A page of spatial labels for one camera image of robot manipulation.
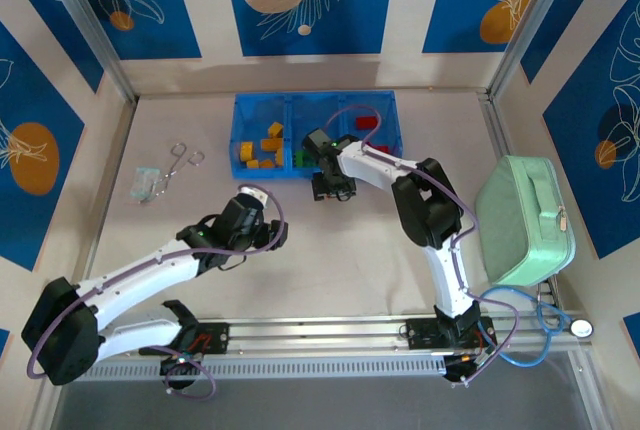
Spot mint green zip case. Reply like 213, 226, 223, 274
474, 154, 577, 287

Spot blue stethoscope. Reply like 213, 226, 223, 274
474, 277, 596, 369

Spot metal forceps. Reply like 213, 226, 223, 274
141, 143, 207, 206

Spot aluminium frame post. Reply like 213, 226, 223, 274
487, 0, 576, 99
34, 0, 139, 104

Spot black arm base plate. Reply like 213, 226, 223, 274
406, 318, 496, 351
138, 322, 231, 356

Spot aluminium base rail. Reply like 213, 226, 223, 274
42, 313, 594, 364

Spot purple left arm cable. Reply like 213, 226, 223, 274
25, 183, 292, 400

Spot clear plastic packet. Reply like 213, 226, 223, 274
130, 166, 162, 201

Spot grey slotted cable duct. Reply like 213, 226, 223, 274
62, 355, 449, 382

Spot black electronics module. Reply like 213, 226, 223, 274
159, 353, 204, 379
442, 354, 489, 384

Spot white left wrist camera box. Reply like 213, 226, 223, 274
237, 185, 274, 211

